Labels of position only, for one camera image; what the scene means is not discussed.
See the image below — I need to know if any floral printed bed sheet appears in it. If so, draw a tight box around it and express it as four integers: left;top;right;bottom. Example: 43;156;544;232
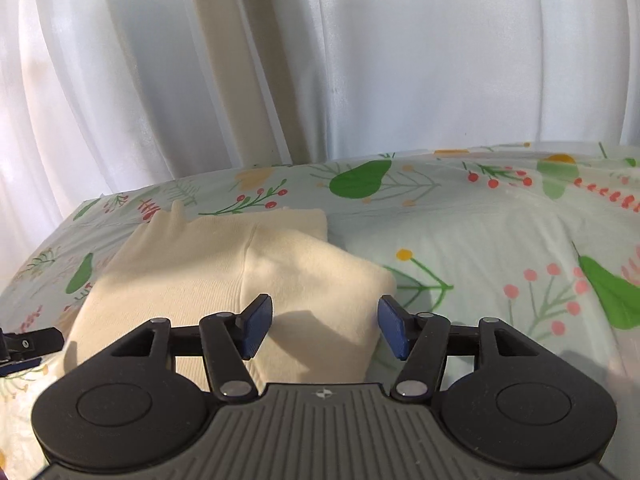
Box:
0;140;640;480

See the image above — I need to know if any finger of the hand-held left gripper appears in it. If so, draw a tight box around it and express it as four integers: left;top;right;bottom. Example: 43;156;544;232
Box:
0;358;43;376
0;327;65;362

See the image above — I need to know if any cream curtain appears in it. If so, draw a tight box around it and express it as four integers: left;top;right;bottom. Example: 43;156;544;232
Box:
184;0;327;167

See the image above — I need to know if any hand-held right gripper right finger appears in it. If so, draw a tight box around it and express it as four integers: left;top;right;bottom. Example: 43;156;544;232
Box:
377;294;532;402

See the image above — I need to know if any white sheer curtain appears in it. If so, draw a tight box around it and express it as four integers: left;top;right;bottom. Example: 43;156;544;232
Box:
0;0;640;288

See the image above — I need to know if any cream knit sweater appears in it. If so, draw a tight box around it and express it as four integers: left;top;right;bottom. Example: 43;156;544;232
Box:
62;199;399;397

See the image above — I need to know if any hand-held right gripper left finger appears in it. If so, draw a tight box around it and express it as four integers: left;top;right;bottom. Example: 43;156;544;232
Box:
110;293;274;401

